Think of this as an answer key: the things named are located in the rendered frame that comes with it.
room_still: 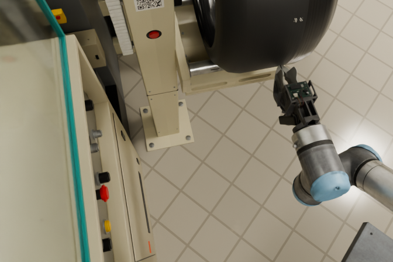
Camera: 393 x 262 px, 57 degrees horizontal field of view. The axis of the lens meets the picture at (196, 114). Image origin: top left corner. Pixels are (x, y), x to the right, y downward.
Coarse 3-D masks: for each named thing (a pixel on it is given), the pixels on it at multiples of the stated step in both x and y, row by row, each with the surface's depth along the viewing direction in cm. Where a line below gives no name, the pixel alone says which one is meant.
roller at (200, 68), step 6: (204, 60) 120; (210, 60) 119; (192, 66) 118; (198, 66) 118; (204, 66) 118; (210, 66) 119; (216, 66) 119; (192, 72) 118; (198, 72) 119; (204, 72) 119; (210, 72) 120
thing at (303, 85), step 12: (288, 84) 91; (300, 84) 90; (312, 84) 91; (288, 96) 89; (300, 96) 89; (312, 96) 89; (288, 108) 91; (300, 108) 90; (312, 108) 89; (300, 120) 90; (312, 120) 89
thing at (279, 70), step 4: (280, 68) 100; (276, 72) 100; (280, 72) 96; (276, 76) 99; (280, 76) 96; (276, 80) 98; (280, 80) 97; (280, 84) 97; (284, 84) 95; (280, 88) 97; (280, 92) 97
